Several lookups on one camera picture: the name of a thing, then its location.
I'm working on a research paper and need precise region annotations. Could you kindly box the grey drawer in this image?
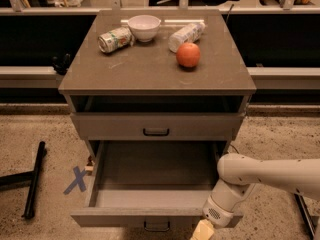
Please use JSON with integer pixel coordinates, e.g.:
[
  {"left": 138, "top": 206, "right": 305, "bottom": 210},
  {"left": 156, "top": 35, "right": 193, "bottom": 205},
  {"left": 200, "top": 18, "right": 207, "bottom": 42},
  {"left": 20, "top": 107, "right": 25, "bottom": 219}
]
[
  {"left": 71, "top": 96, "right": 244, "bottom": 141},
  {"left": 71, "top": 141, "right": 228, "bottom": 232}
]

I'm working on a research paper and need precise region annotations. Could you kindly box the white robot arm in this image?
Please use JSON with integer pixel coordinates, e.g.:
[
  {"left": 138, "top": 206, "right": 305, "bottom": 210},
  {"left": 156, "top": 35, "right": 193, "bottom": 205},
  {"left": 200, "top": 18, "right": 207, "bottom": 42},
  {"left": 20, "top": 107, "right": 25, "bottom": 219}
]
[{"left": 190, "top": 153, "right": 320, "bottom": 240}]

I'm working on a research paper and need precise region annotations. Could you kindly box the grey drawer cabinet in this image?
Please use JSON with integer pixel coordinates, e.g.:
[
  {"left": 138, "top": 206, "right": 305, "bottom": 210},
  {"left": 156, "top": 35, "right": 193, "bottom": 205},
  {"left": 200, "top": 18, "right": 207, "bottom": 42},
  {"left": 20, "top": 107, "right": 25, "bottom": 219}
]
[{"left": 59, "top": 8, "right": 256, "bottom": 156}]

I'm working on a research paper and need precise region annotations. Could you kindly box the grey top drawer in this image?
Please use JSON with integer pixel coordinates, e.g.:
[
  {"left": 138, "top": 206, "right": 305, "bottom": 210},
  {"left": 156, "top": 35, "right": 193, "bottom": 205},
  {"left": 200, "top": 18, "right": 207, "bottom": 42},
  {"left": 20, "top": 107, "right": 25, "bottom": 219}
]
[{"left": 71, "top": 96, "right": 244, "bottom": 141}]

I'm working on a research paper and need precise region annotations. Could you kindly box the black stand right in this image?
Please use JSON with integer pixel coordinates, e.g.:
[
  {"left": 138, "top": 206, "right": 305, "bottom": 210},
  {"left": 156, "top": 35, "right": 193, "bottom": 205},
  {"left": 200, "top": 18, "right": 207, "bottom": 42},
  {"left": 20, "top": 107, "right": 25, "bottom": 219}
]
[{"left": 294, "top": 194, "right": 320, "bottom": 240}]

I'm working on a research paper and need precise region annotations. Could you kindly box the black stand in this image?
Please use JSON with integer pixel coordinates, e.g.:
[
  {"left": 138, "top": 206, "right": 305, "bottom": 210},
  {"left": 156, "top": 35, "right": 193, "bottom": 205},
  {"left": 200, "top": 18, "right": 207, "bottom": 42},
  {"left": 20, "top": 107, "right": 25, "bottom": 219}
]
[
  {"left": 0, "top": 141, "right": 47, "bottom": 220},
  {"left": 294, "top": 194, "right": 320, "bottom": 240}
]

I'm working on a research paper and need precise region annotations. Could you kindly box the blue tape cross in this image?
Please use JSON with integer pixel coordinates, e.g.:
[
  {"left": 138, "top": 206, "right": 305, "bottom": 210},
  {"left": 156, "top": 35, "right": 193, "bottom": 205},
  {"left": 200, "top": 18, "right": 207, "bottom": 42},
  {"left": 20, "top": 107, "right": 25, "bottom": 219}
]
[{"left": 63, "top": 166, "right": 87, "bottom": 195}]

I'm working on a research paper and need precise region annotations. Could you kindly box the orange fruit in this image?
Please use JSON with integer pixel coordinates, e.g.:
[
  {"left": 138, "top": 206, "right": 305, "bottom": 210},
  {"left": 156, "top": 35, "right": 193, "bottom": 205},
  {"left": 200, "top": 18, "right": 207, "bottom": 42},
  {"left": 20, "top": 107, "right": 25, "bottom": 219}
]
[{"left": 176, "top": 42, "right": 201, "bottom": 68}]

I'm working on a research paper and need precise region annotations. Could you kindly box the black stand left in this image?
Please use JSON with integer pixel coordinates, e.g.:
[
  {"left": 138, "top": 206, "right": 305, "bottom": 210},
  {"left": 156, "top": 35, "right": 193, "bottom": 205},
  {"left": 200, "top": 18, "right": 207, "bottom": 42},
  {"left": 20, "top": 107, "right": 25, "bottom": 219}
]
[{"left": 0, "top": 141, "right": 47, "bottom": 220}]

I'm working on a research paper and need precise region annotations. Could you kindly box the white plastic bottle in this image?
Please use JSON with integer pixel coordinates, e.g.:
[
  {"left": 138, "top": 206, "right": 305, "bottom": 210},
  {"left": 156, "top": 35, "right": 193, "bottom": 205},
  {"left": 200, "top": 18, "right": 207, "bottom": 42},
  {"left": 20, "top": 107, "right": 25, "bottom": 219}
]
[{"left": 168, "top": 22, "right": 205, "bottom": 53}]

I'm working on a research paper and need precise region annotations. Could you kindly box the white bowl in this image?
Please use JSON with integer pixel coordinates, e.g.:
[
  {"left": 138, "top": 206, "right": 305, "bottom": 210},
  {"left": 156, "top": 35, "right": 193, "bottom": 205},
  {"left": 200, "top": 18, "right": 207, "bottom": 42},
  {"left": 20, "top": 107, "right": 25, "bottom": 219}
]
[{"left": 128, "top": 15, "right": 161, "bottom": 42}]

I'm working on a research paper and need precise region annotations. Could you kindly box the green white soda can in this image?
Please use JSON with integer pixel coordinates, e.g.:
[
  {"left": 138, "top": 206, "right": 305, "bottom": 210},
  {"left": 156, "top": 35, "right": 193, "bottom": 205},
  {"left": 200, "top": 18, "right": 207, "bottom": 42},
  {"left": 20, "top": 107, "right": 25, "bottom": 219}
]
[{"left": 98, "top": 27, "right": 135, "bottom": 53}]

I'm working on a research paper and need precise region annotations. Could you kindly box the black clamp on ledge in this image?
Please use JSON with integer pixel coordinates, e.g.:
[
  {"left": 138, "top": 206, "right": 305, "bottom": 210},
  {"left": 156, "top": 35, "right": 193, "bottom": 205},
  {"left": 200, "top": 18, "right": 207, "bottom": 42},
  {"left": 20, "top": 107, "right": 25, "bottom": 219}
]
[{"left": 52, "top": 54, "right": 71, "bottom": 75}]

